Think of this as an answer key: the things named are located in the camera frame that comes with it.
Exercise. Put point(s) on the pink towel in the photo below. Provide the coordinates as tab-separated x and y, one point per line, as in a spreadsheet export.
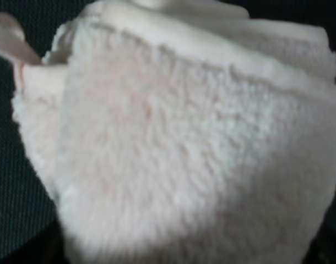
179	131

